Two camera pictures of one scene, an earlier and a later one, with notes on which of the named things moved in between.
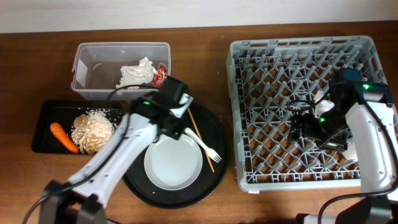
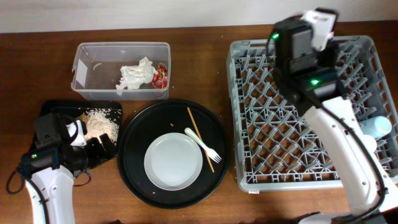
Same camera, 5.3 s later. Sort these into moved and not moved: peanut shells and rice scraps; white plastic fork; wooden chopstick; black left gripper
Moved: black left gripper
Not moved: white plastic fork; peanut shells and rice scraps; wooden chopstick
